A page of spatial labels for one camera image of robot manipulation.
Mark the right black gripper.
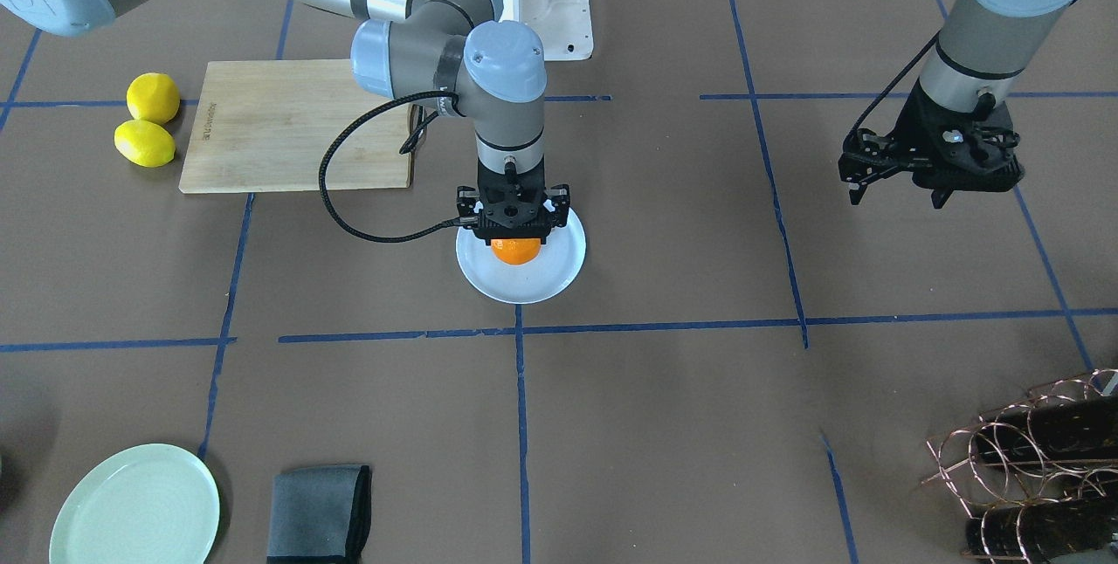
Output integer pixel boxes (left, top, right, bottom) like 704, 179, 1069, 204
476, 162, 549, 243

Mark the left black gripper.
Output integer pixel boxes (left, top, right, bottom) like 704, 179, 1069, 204
839, 83, 1014, 205

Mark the orange fruit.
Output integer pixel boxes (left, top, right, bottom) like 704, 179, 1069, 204
487, 238, 543, 266

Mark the light blue plate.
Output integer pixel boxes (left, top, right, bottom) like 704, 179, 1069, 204
455, 209, 587, 306

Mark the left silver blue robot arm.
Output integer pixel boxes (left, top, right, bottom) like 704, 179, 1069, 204
839, 0, 1078, 209

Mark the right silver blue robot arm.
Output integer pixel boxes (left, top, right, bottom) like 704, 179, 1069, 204
3, 0, 570, 244

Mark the light green plate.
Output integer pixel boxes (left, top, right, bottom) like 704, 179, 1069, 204
48, 444, 220, 563

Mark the wooden cutting board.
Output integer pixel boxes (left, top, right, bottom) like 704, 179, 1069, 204
179, 59, 383, 195

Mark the dark wine bottle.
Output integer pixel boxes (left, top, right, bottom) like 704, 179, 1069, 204
973, 395, 1117, 468
965, 498, 1117, 563

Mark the folded grey cloth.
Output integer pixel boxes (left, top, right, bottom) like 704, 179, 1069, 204
266, 464, 372, 563

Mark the yellow lemon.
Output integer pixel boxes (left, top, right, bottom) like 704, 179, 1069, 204
125, 73, 183, 125
114, 120, 176, 168

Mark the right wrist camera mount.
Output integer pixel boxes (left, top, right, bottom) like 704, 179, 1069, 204
456, 184, 570, 245

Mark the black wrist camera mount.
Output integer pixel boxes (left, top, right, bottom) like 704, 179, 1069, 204
912, 104, 1025, 209

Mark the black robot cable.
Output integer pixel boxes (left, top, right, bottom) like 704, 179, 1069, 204
318, 91, 477, 244

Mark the copper wire bottle rack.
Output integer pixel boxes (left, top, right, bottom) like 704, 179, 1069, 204
923, 368, 1115, 563

